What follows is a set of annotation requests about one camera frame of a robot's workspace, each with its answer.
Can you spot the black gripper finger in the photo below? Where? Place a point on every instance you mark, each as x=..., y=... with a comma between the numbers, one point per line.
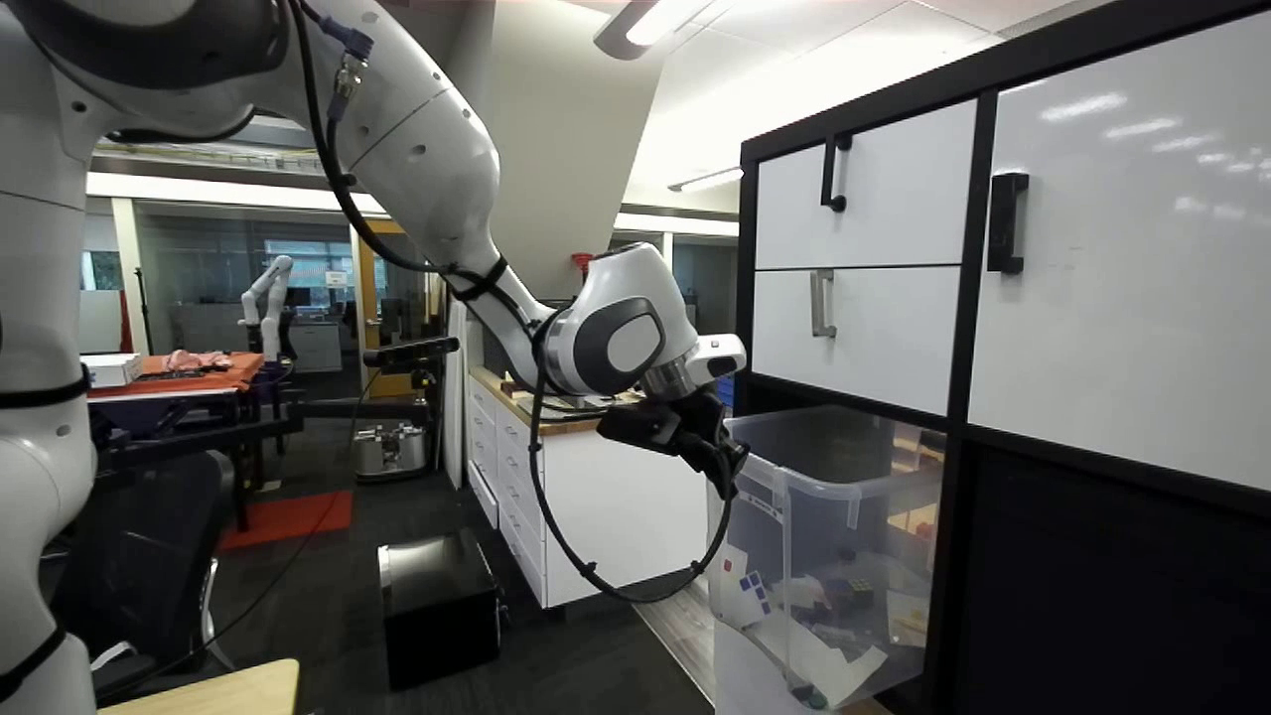
x=731, y=474
x=701, y=456

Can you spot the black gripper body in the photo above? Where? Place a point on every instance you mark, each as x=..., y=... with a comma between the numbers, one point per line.
x=687, y=421

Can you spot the clear plastic storage bin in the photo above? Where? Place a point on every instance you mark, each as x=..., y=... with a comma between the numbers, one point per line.
x=836, y=556

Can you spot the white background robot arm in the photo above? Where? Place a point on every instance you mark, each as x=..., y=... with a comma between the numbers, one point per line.
x=262, y=298

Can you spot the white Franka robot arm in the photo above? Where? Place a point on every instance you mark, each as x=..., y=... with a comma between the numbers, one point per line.
x=397, y=145

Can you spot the white low drawer cabinet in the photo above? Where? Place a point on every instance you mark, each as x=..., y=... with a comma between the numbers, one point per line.
x=622, y=517

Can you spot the white cube with blue stickers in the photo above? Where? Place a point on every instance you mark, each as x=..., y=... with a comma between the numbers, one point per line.
x=752, y=582

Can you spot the white lower drawer front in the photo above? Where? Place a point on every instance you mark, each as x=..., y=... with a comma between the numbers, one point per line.
x=886, y=339

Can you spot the white drawer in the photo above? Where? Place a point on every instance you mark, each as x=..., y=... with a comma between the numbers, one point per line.
x=886, y=339
x=898, y=185

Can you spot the black mounted device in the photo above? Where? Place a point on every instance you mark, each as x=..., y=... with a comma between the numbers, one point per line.
x=416, y=350

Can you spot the metal container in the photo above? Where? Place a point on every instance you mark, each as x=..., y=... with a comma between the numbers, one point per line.
x=392, y=448

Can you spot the black box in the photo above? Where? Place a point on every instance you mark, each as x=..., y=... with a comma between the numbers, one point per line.
x=438, y=607

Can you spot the white upper drawer front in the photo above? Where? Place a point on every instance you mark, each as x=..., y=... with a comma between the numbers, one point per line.
x=898, y=185

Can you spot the black cabinet with white fronts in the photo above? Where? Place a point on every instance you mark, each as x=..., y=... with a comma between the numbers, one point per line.
x=1098, y=582

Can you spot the ceiling light panel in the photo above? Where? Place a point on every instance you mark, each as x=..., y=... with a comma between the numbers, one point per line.
x=657, y=21

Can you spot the red floor mat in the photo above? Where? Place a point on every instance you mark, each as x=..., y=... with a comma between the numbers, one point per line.
x=285, y=521

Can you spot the large white door panel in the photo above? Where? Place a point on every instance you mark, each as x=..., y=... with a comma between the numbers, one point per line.
x=1137, y=264

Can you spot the table with red top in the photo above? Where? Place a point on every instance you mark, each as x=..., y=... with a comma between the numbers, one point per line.
x=184, y=378

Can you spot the long ceiling light strip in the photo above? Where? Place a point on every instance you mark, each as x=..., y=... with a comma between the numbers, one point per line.
x=223, y=194

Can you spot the light wooden table corner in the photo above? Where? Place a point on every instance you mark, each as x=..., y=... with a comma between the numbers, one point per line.
x=213, y=693

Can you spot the black office chair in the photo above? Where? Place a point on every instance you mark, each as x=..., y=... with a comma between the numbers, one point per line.
x=142, y=556

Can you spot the white box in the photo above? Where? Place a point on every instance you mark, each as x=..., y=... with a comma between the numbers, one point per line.
x=110, y=372

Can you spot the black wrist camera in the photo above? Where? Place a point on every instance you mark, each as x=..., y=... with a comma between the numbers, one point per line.
x=633, y=421

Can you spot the red wall sign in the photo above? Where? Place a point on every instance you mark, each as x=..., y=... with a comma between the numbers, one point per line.
x=581, y=264

